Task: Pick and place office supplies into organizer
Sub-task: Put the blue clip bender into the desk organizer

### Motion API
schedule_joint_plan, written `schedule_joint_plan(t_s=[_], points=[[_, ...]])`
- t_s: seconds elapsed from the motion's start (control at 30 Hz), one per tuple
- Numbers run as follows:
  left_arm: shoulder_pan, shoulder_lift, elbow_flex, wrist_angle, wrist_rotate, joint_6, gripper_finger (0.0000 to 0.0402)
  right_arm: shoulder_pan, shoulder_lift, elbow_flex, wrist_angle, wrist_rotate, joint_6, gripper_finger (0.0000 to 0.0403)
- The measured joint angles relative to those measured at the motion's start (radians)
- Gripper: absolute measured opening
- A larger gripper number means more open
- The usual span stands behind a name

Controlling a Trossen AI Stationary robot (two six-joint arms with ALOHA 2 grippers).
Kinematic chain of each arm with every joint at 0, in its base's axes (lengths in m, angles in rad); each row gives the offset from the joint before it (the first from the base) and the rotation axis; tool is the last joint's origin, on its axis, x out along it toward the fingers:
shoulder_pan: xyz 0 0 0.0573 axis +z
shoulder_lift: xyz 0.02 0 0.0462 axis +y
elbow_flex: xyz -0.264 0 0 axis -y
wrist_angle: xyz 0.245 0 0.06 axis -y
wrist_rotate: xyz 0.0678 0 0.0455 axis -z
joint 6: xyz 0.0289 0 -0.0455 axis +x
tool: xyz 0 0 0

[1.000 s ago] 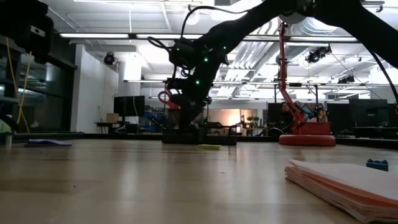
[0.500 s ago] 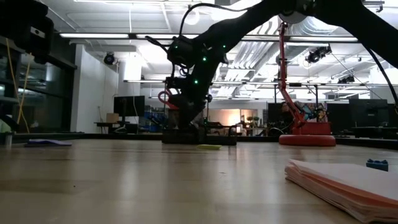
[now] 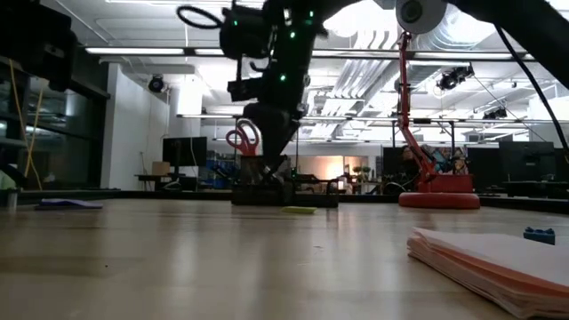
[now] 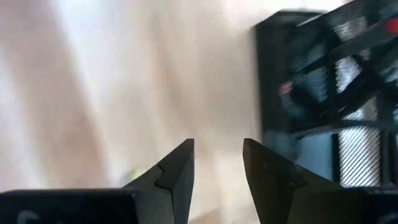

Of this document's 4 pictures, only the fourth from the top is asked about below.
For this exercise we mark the black mesh desk organizer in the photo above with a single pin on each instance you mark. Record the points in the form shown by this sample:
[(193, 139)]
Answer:
[(273, 77)]

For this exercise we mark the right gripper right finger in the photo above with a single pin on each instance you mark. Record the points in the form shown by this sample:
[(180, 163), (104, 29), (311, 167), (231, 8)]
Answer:
[(311, 205)]

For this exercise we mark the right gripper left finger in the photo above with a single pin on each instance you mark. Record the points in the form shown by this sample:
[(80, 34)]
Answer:
[(93, 208)]

